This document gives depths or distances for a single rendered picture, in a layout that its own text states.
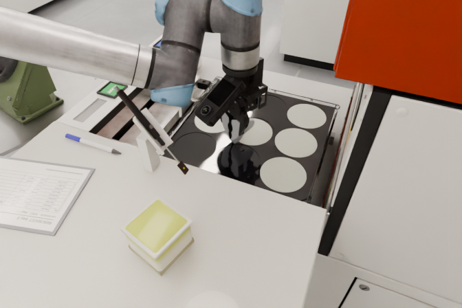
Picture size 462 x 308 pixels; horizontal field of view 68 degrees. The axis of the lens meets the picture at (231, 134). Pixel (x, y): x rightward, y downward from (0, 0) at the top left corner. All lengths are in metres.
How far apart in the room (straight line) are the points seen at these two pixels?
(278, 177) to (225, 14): 0.35
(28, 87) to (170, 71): 0.59
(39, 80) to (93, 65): 0.53
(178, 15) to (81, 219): 0.39
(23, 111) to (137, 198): 0.59
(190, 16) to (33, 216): 0.44
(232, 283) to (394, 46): 0.38
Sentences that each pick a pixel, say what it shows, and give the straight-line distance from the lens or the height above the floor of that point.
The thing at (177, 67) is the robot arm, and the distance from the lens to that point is 0.61.
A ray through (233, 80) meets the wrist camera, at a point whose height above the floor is 1.08.
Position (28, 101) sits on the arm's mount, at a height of 0.88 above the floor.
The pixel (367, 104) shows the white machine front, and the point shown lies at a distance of 0.47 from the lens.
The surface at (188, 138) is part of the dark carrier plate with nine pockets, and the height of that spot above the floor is 0.90.
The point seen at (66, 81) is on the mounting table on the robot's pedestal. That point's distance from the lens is 1.29.
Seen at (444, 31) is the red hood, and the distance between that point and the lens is 0.43.
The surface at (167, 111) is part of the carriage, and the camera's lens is 0.95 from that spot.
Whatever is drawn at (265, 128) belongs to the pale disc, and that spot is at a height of 0.90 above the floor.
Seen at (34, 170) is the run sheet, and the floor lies 0.97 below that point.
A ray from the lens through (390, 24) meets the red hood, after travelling 0.42.
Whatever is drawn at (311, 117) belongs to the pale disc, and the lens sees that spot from 0.91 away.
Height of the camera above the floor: 1.46
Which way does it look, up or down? 43 degrees down
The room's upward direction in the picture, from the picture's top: straight up
